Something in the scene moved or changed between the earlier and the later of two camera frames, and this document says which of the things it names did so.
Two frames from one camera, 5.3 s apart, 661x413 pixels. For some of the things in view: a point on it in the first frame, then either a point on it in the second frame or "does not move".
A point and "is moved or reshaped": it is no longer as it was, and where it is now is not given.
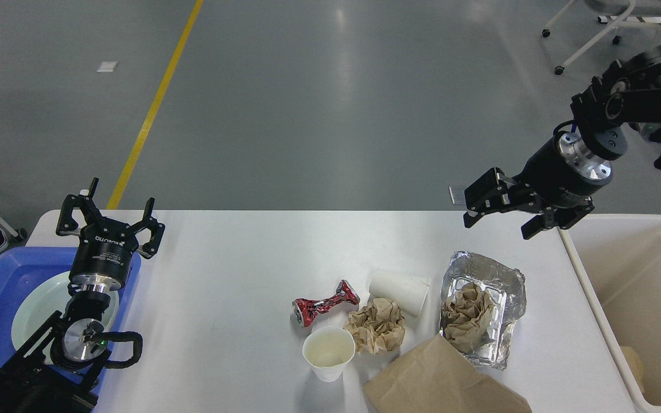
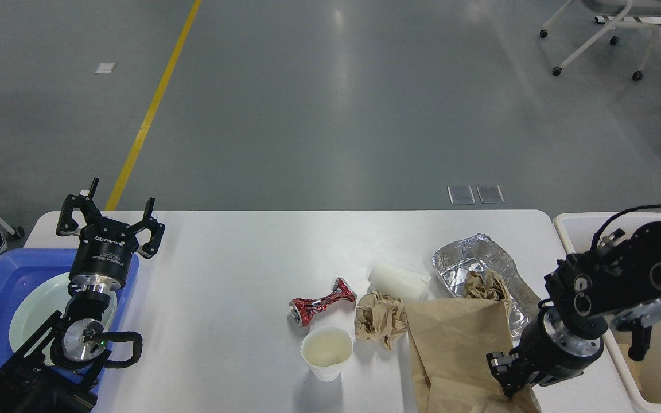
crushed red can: [305, 310] does not move
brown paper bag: [435, 378] is moved or reshaped
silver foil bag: [481, 298] → [454, 264]
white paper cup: [327, 350] does not move
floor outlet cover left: [458, 195] does not move
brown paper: [466, 315] → [489, 285]
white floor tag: [107, 66] does not move
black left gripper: [102, 259] does not move
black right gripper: [563, 172] → [547, 349]
